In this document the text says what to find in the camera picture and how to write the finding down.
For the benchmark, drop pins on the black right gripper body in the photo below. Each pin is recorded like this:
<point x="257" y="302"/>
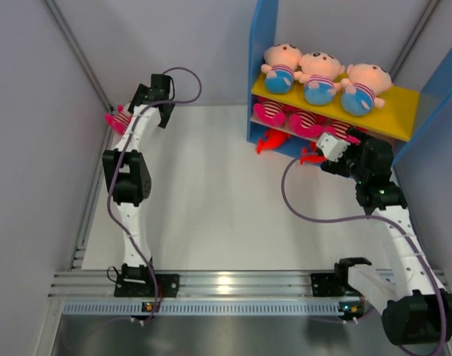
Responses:
<point x="348" y="165"/>

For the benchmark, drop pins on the white pink plush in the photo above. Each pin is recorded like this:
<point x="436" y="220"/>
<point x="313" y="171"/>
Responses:
<point x="307" y="124"/>
<point x="339" y="130"/>
<point x="120" y="120"/>

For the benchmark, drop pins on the red shark plush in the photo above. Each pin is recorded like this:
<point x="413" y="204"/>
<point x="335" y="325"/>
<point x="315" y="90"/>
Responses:
<point x="310" y="155"/>
<point x="271" y="140"/>

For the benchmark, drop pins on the pink doll plush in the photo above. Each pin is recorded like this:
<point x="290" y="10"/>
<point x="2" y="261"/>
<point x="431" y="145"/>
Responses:
<point x="281" y="63"/>
<point x="362" y="88"/>
<point x="318" y="72"/>

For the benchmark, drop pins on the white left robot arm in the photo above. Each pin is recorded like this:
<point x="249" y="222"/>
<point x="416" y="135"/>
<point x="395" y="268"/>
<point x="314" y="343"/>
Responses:
<point x="128" y="180"/>

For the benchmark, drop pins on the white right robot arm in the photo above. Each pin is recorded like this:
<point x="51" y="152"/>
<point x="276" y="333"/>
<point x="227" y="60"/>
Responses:
<point x="415" y="307"/>

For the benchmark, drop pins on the blue toy shelf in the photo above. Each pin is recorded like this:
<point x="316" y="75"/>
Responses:
<point x="406" y="116"/>

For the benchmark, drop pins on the red shark plush on shelf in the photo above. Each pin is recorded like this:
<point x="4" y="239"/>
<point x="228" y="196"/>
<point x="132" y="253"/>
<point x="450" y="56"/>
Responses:
<point x="271" y="140"/>

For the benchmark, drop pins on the striped pink plush on shelf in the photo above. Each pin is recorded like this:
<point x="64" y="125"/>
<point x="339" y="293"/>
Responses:
<point x="270" y="112"/>

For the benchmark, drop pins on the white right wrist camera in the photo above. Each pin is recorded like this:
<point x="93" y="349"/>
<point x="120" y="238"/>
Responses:
<point x="330" y="147"/>

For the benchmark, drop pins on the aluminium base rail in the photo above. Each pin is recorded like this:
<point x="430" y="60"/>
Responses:
<point x="194" y="285"/>

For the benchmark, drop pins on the white slotted cable duct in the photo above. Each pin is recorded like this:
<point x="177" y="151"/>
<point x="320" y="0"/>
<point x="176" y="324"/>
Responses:
<point x="213" y="308"/>

